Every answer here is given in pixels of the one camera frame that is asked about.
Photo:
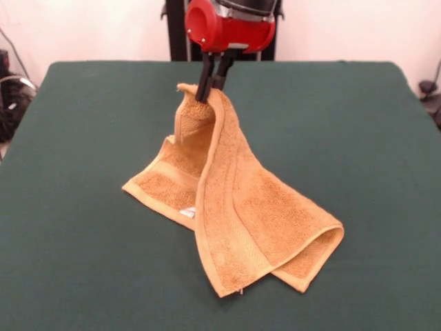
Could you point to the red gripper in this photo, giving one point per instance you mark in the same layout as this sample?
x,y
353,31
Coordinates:
x,y
241,32

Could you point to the orange terry towel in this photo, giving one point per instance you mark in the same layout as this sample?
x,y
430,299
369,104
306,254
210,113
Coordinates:
x,y
234,193

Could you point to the dark green table cloth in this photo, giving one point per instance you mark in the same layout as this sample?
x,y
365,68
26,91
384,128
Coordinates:
x,y
344,138

